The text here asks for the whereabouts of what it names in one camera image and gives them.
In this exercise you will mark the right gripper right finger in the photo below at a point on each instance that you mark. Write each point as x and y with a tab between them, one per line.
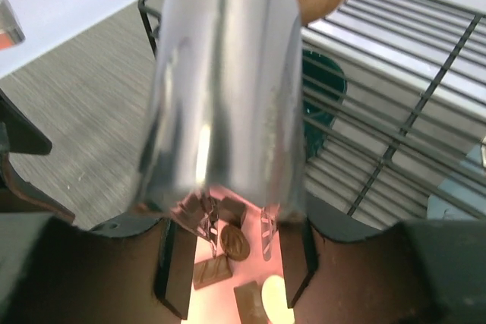
339	270

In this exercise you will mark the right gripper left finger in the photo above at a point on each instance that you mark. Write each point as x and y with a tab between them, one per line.
129	269

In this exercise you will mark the metal tongs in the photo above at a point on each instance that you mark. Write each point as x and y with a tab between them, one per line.
225	110

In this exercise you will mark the brown bar chocolate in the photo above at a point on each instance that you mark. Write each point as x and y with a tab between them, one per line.
211	271

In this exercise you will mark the round embossed chocolate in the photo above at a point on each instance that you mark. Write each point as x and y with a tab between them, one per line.
234	243

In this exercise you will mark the white oval chocolate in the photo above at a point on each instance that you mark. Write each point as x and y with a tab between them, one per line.
273	295

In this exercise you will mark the light blue mug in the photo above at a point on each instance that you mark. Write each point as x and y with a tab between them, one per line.
441	209

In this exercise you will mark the dark green mug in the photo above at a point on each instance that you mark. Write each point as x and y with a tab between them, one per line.
325	86

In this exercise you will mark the black wire rack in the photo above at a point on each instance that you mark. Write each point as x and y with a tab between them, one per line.
395	138

